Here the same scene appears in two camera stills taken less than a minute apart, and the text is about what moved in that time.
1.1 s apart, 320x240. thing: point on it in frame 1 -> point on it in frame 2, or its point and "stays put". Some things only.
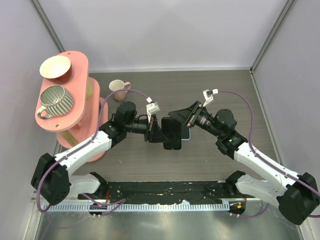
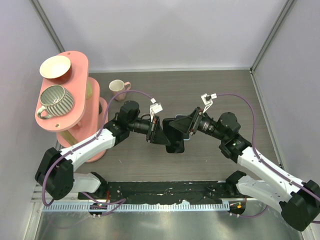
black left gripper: [153, 133] stays put
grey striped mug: [56, 101] stays put
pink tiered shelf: [81, 123] stays put
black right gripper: [189, 115] -> [190, 123]
